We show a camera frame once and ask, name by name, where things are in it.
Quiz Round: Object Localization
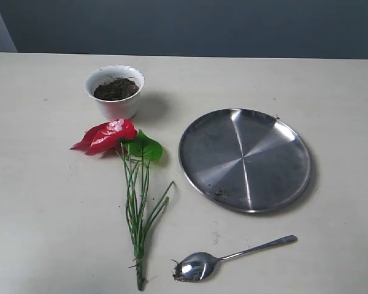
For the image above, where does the red artificial flower green stem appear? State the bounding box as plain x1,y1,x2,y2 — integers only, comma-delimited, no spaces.
71,118,174,291

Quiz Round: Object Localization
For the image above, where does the stainless steel spoon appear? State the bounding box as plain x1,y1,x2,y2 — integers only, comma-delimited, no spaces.
172,235,298,282

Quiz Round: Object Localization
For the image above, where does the dark soil in pot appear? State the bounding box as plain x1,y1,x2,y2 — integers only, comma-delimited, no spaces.
93,78,139,101

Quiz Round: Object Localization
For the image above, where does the white scalloped flower pot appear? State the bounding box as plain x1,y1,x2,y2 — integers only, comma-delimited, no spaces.
83,65,145,121

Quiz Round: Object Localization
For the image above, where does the round stainless steel plate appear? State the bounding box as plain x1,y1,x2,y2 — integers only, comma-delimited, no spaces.
178,108,313,213

